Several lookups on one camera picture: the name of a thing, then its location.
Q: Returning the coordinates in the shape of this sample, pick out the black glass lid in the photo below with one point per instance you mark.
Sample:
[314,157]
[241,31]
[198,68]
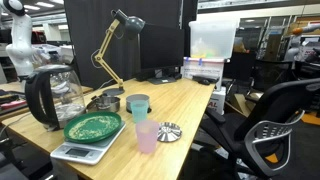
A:
[91,107]

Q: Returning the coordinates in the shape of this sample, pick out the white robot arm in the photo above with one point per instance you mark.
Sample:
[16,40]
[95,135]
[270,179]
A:
[20,50]

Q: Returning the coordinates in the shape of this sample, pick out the small steel pot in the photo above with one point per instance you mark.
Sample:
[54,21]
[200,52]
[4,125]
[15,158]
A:
[106,103]

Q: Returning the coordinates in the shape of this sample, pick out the teal plastic cup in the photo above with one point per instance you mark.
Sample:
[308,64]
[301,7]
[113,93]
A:
[139,110]

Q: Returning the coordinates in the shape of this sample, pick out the silver fluted disc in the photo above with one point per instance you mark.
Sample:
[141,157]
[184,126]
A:
[169,132]

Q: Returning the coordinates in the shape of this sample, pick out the pink plastic cup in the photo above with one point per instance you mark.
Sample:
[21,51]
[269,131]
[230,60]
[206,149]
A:
[147,134]

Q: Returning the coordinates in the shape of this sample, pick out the black computer monitor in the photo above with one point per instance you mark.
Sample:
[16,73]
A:
[161,50]

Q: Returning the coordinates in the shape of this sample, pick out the clear plastic storage bin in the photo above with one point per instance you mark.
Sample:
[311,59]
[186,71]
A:
[212,39]

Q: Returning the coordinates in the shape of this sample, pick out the green plate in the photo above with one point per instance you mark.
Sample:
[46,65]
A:
[92,127]

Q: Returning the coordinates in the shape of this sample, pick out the white kitchen scale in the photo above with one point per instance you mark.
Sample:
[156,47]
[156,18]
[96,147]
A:
[90,153]

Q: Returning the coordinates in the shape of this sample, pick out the glass electric kettle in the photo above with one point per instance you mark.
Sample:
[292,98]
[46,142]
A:
[54,95]

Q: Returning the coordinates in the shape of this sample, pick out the black office chair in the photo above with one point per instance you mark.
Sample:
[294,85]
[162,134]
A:
[259,144]

